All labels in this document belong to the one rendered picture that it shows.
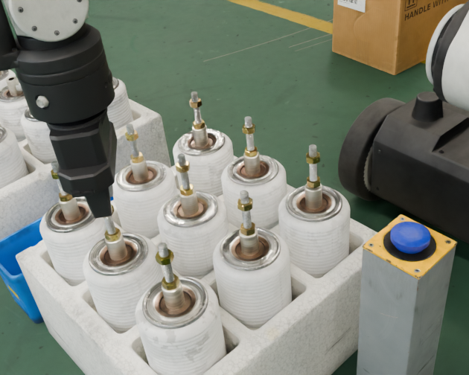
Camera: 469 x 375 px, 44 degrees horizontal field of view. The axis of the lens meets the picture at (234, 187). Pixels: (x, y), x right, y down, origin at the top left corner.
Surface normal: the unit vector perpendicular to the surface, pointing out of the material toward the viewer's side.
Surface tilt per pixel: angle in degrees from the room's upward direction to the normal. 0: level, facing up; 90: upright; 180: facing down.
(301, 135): 0
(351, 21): 89
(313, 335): 90
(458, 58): 74
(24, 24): 90
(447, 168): 46
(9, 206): 90
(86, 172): 0
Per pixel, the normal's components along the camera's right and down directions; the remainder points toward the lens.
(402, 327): -0.73, 0.47
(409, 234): -0.10, -0.79
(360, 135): -0.57, -0.26
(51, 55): 0.05, -0.14
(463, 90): -0.72, 0.62
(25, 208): 0.69, 0.39
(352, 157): -0.72, 0.12
